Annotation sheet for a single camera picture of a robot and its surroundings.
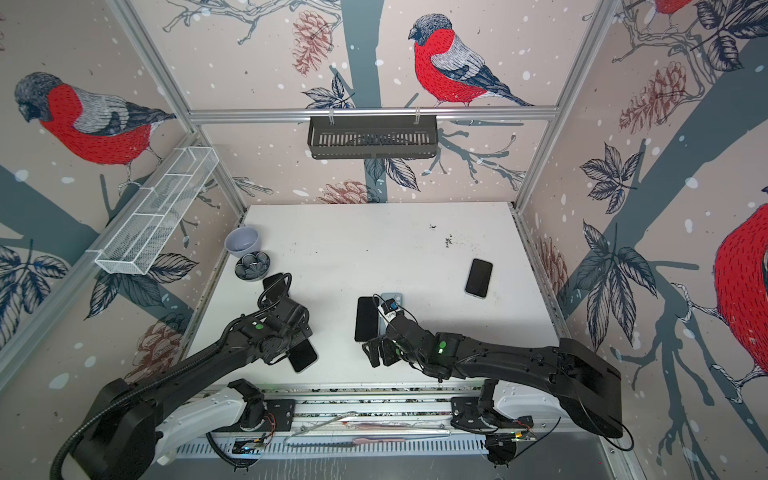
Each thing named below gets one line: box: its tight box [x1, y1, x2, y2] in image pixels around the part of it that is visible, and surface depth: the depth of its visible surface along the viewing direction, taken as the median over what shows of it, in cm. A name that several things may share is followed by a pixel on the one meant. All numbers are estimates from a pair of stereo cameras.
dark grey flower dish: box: [234, 251, 271, 282], surface depth 102 cm
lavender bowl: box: [225, 226, 261, 257], surface depth 108 cm
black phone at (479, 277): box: [465, 258, 493, 298], surface depth 102 cm
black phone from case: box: [354, 296, 379, 342], surface depth 92 cm
